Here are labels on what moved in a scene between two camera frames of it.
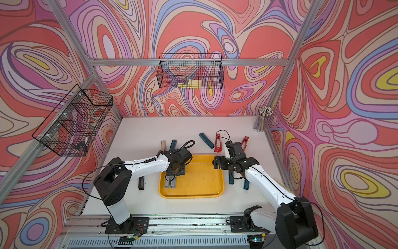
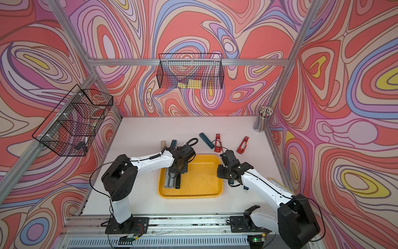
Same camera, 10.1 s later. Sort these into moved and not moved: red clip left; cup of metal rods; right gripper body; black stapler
Moved: black stapler; right gripper body
Not moved: red clip left; cup of metal rods
